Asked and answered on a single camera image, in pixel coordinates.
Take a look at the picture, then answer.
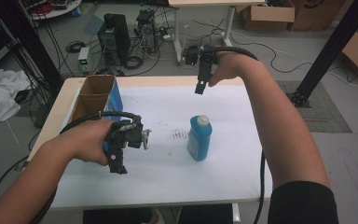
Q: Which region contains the long floor cable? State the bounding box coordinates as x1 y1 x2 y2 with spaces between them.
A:
229 31 358 91

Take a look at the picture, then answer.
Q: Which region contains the white cloth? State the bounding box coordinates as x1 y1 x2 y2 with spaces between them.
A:
0 68 32 126

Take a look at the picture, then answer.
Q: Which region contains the open-sided computer tower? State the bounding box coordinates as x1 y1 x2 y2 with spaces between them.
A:
135 8 158 54

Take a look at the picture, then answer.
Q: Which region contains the black metal stand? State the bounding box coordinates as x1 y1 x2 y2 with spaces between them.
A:
286 0 358 109
0 0 65 91

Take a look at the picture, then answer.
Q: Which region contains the person's right hand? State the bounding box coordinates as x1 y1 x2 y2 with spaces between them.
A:
207 50 263 89

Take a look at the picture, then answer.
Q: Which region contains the coiled black cable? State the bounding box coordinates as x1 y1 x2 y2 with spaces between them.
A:
123 55 145 71
65 40 87 54

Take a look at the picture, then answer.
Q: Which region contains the open cardboard box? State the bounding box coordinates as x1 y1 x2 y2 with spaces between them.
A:
241 0 296 33

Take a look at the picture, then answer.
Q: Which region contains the small white power supply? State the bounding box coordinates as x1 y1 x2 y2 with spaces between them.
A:
77 46 91 75

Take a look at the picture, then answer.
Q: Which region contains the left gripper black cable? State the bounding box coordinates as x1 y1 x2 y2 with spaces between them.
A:
27 110 143 224

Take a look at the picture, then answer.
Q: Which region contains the grey floor mat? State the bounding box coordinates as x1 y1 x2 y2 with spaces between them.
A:
275 80 353 134

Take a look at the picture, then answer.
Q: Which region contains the white table cover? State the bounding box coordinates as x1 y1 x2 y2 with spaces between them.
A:
50 85 273 210

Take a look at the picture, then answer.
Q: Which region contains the cardboard box with blue side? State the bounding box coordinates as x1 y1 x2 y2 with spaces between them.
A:
69 74 124 125

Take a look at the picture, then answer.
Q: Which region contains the blue bottle with white cap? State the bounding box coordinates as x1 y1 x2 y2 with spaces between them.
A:
186 114 213 162

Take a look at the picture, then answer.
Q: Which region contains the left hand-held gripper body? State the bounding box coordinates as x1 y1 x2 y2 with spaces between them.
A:
103 115 152 154

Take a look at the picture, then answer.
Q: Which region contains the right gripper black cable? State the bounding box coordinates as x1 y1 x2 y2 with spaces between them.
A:
213 45 267 224

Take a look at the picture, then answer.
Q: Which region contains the person's left hand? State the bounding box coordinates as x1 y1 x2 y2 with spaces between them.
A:
47 119 116 167

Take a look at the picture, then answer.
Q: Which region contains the black sleeve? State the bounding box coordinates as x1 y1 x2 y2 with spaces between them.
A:
267 181 340 224

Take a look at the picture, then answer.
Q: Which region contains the round white table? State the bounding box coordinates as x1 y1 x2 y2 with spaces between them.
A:
21 0 83 21

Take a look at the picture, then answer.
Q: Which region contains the black computer tower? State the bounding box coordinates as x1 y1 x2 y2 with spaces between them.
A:
97 12 132 64

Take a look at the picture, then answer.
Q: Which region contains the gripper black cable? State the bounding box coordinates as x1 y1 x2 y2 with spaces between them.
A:
213 45 267 224
27 110 143 224

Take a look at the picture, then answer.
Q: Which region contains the large closed cardboard box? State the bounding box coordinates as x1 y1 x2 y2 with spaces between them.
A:
287 0 347 33

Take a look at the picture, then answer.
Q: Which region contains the white-legged table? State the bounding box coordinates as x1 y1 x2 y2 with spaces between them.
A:
167 0 267 65

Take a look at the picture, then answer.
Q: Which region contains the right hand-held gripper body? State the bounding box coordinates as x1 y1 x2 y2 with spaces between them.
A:
184 45 219 83

